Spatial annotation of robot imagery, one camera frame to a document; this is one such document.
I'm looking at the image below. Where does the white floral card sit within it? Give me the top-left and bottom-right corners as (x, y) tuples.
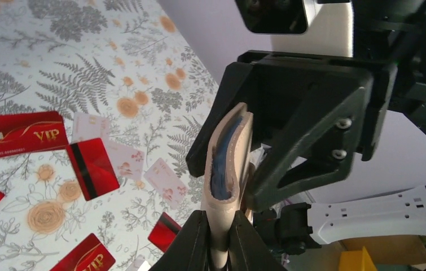
(72, 112), (144, 181)
(144, 158), (188, 209)

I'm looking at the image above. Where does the red stripe card lower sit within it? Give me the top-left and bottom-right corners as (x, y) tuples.
(148, 212), (182, 252)

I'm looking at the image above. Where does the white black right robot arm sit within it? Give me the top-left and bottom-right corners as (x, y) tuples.
(186, 1), (426, 254)

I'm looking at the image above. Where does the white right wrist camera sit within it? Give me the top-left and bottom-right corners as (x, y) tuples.
(235, 0), (354, 57)

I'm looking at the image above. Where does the red VIP card upper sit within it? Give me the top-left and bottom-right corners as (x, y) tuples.
(0, 111), (69, 158)

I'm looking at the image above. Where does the floral patterned table mat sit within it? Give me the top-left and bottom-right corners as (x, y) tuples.
(0, 1), (217, 270)

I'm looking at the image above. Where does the white floral card upper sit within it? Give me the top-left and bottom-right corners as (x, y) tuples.
(72, 112), (144, 181)

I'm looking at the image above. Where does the red magnetic stripe card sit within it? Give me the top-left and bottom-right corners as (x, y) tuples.
(65, 138), (120, 201)

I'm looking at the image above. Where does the beige leather card holder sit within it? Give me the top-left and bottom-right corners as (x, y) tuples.
(201, 102), (253, 270)

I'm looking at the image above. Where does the red vip card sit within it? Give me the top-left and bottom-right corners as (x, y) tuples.
(50, 233), (116, 271)
(0, 111), (69, 158)

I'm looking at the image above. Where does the red VIP card centre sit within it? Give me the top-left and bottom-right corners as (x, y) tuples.
(50, 233), (116, 271)

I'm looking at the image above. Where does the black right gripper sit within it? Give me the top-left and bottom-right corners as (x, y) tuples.
(186, 51), (397, 212)

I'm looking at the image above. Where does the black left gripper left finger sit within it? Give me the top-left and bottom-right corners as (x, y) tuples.
(150, 210), (210, 271)

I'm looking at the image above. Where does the white floral card right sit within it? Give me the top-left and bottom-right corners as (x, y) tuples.
(144, 158), (188, 209)

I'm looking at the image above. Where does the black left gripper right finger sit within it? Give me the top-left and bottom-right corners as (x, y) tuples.
(228, 211), (285, 271)

